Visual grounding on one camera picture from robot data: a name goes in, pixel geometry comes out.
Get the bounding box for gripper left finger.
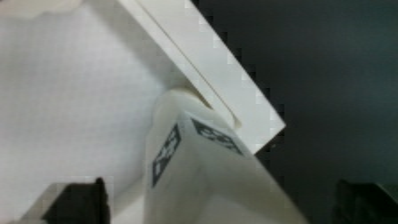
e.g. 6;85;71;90
13;178;112;224

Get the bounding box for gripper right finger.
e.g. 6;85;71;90
334;180;398;224

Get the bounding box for white desk tabletop tray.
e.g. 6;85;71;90
0;0;285;224

